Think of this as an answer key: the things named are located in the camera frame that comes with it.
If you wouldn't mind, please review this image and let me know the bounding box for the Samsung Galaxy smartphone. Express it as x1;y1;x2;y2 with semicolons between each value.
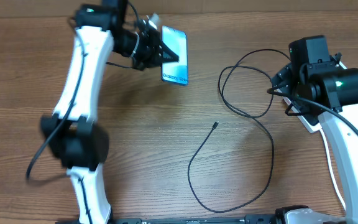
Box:
161;26;188;85

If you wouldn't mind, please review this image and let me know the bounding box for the black USB charging cable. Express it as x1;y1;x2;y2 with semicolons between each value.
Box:
187;49;291;214

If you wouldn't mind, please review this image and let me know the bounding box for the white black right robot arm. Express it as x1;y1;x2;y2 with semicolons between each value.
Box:
267;35;358;223

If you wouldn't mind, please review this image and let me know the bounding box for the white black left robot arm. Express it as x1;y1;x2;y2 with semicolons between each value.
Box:
40;1;179;224

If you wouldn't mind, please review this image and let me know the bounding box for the white power strip cord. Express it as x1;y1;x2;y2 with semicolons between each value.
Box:
319;128;347;211

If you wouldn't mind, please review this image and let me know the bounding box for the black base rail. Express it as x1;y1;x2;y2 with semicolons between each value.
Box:
54;213;279;224

